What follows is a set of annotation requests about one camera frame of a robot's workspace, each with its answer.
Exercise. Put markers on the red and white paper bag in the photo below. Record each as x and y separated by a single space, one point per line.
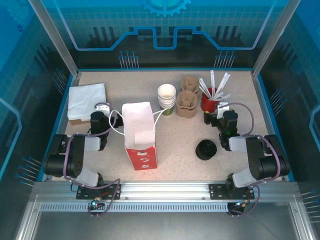
137 120

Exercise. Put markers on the green paper cup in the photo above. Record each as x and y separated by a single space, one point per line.
167 105
167 112
167 91
167 101

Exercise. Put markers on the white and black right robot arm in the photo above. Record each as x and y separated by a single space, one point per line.
255 160

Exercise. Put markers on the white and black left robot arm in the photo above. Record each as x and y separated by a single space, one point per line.
75 160

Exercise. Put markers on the red straw holder cup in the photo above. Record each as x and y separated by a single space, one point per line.
208 106

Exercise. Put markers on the brown cardboard box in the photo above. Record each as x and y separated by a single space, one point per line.
75 122

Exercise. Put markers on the white paper napkin stack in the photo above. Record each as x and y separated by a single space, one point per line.
85 100

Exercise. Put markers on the small connector with LED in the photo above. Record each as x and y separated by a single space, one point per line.
241 204
96 203

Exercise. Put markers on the grey metal lower panel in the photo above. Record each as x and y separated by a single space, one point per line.
162 227

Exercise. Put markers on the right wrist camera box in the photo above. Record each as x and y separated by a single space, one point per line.
223 108

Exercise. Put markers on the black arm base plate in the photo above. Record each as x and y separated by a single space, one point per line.
113 192
217 191

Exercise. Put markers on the aluminium mounting rail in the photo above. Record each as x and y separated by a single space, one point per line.
165 190

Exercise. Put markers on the aluminium frame post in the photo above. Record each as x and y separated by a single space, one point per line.
59 42
267 42

